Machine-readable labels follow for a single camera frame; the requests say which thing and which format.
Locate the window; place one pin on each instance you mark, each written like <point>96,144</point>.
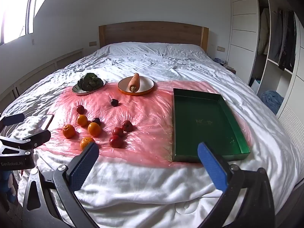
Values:
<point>14,11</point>

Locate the silver rimmed plate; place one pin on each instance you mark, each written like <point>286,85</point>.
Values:
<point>77,91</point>

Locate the bedside table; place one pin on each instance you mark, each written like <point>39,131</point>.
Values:
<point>230,70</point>

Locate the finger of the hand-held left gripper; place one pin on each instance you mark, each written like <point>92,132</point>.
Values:
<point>38,137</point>
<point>13,120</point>

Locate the blue towel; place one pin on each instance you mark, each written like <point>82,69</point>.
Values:
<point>272,101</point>

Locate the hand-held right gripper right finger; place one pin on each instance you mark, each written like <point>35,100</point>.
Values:
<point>212,166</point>

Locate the dark hanging clothes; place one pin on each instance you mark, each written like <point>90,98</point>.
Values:
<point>286,40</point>

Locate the wall switch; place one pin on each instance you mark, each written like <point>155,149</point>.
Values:
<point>221,49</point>
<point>92,44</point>

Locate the pale hanging jacket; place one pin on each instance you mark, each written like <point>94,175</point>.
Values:
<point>263,28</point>

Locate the white wardrobe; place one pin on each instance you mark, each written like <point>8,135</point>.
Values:
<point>244,16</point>

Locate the carrot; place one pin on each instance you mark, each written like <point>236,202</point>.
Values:
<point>134,82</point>

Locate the small red apple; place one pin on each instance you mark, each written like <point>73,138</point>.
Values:
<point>117,131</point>
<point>127,125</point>
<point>80,109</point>
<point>115,141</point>

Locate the white plate with orange rim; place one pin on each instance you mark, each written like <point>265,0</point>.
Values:
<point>147,84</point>

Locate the smartphone in red case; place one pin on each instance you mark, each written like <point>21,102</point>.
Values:
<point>45,122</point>

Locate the green tray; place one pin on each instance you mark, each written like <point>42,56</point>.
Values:
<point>201,123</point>

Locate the dark purple plum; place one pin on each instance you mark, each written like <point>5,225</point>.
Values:
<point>97,121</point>
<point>114,102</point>

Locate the smooth orange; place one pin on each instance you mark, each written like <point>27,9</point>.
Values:
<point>94,129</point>
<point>82,120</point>

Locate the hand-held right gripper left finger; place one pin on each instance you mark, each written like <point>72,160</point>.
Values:
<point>82,166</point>

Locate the wooden headboard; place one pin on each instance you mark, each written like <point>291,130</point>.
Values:
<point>154,32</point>

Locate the pink plastic sheet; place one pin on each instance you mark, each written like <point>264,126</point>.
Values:
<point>147,123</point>

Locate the white bag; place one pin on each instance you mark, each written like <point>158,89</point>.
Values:
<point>255,85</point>

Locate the person's left hand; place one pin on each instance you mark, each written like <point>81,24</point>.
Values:
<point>6,182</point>

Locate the dark green bok choy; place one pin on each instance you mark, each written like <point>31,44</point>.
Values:
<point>90,82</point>

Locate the bumpy mandarin orange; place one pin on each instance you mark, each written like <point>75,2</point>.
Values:
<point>68,131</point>
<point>85,142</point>

